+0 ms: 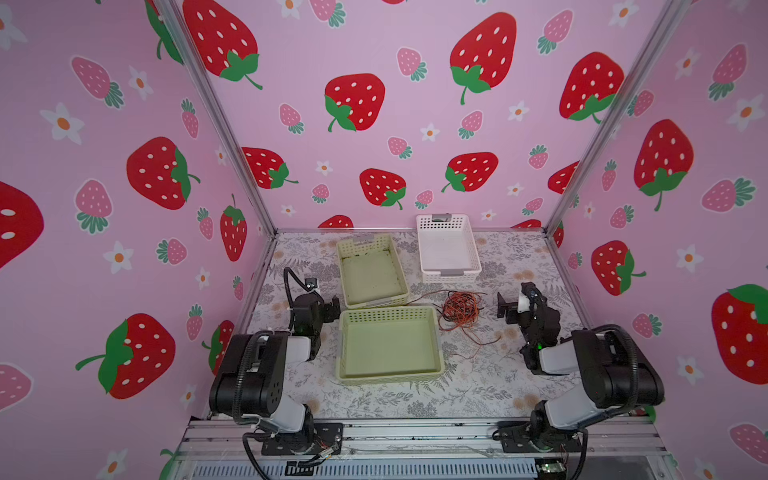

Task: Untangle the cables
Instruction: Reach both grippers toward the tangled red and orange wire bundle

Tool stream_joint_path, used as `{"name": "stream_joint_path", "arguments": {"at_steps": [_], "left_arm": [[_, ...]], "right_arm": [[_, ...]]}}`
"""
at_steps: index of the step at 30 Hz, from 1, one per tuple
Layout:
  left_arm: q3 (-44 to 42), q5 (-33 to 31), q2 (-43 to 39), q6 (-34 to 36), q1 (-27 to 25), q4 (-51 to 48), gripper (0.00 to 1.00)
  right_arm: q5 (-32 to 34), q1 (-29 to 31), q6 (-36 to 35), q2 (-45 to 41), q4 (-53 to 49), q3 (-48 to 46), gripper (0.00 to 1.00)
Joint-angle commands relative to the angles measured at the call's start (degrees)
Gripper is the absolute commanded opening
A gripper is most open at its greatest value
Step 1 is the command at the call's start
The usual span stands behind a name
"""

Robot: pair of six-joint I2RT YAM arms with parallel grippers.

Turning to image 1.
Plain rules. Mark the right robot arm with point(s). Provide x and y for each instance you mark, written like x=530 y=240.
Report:
x=615 y=377

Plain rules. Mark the white plastic basket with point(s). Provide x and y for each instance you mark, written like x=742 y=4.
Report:
x=447 y=249

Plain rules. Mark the large green basket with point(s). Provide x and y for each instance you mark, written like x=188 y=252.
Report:
x=389 y=345

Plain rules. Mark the small green basket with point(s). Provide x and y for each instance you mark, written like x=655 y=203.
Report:
x=371 y=272

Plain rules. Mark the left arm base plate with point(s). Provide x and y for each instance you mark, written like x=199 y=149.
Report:
x=312 y=440

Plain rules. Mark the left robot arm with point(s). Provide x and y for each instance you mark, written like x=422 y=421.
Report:
x=248 y=386

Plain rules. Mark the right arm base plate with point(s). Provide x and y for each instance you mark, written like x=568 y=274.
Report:
x=523 y=437

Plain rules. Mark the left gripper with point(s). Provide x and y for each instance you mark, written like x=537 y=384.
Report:
x=327 y=307

